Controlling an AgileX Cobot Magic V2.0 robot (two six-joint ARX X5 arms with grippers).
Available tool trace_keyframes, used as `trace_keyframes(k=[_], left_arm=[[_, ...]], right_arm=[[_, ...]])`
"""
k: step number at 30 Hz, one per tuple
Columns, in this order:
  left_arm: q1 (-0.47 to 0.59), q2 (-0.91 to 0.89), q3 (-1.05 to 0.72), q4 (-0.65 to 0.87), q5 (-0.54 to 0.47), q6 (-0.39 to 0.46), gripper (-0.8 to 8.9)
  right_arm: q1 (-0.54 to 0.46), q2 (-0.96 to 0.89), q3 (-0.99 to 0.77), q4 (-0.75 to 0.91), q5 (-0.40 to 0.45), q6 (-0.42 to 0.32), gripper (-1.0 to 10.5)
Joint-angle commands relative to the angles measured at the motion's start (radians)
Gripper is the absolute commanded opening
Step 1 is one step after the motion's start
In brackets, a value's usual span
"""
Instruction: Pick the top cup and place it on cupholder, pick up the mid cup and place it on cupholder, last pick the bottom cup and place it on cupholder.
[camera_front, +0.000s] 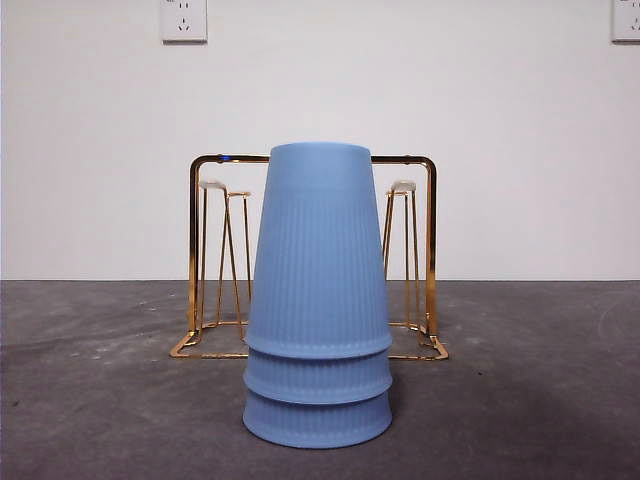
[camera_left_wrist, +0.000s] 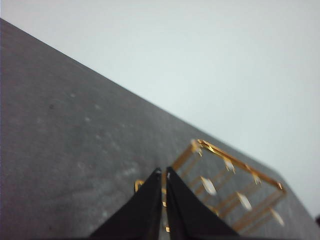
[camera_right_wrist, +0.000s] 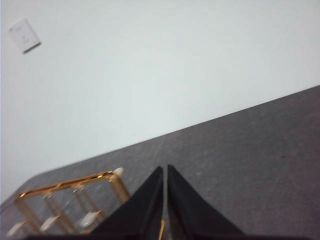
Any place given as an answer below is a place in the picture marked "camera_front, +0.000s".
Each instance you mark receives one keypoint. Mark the blue ribbed plastic cup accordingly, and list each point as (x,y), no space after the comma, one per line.
(318,424)
(318,250)
(318,379)

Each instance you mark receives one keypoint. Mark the white wall power socket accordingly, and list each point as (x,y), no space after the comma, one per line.
(627,22)
(183,22)

